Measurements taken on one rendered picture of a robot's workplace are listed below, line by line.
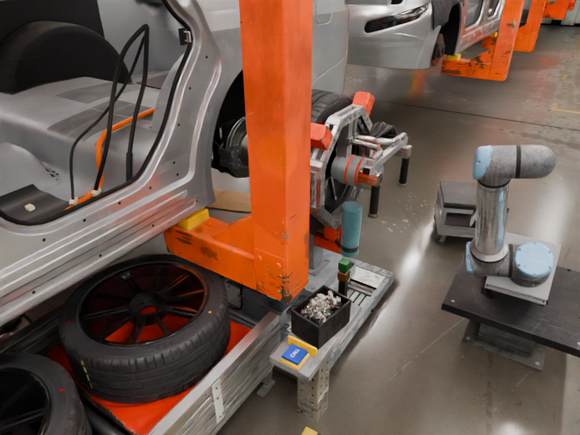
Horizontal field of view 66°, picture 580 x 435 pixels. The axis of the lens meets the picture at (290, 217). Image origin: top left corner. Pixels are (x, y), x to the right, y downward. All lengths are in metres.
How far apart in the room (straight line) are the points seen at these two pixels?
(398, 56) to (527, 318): 2.90
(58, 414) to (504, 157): 1.65
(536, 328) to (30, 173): 2.37
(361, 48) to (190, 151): 2.88
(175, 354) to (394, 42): 3.51
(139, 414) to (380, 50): 3.64
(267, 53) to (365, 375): 1.52
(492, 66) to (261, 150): 4.23
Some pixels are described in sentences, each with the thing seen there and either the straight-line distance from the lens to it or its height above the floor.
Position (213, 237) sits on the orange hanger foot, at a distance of 1.90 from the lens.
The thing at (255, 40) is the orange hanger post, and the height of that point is 1.50.
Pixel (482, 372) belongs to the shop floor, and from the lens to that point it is 2.41.
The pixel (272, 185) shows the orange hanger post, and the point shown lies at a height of 1.03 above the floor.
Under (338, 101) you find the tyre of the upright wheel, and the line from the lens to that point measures 2.05.
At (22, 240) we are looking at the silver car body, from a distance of 1.57.
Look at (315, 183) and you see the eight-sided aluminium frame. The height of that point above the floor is 0.87.
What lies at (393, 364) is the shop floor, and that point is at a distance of 2.32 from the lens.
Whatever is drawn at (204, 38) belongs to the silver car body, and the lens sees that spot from 1.89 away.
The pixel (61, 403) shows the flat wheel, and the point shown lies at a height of 0.51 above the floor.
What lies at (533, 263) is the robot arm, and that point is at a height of 0.59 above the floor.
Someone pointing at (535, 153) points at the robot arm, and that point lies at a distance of 1.70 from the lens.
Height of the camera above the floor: 1.71
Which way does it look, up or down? 31 degrees down
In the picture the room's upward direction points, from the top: 1 degrees counter-clockwise
